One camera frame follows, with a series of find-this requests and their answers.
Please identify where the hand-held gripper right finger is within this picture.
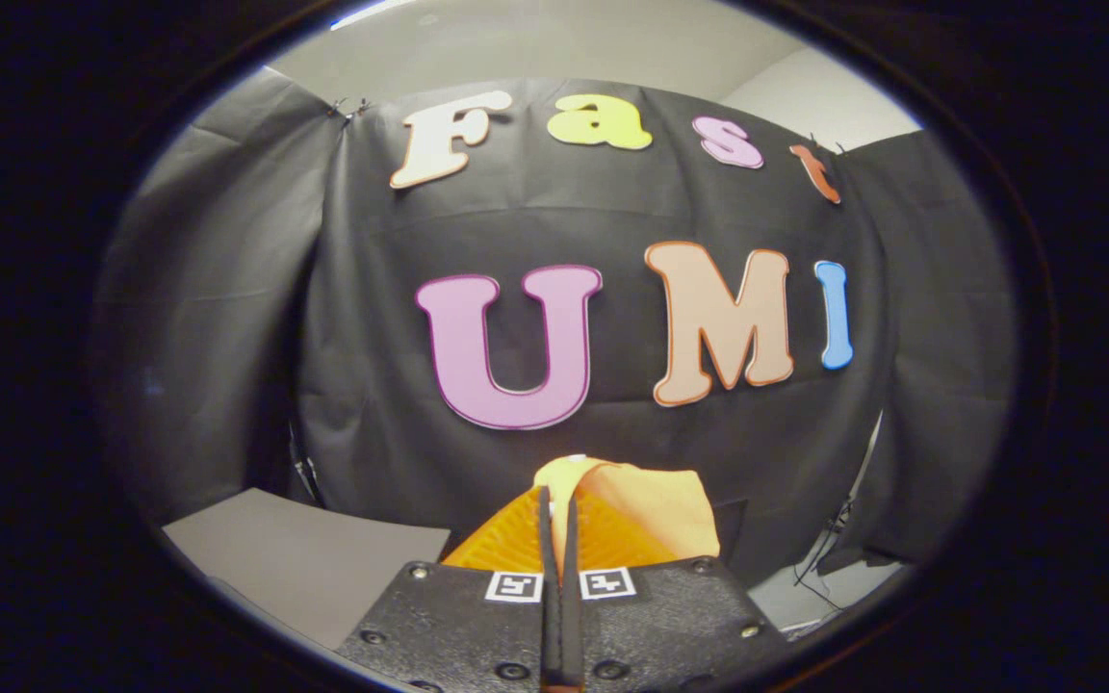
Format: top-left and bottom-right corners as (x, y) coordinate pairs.
(559, 495), (792, 691)

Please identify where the orange cloth garment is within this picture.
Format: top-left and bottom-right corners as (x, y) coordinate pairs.
(532, 454), (721, 578)

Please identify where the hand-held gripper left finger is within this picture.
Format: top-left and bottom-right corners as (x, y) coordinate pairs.
(336, 485), (565, 691)

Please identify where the white cabinet with black top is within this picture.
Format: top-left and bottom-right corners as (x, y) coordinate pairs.
(162, 487), (452, 652)

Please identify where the black backdrop cloth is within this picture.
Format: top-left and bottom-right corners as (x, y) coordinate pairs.
(92, 67), (1019, 590)

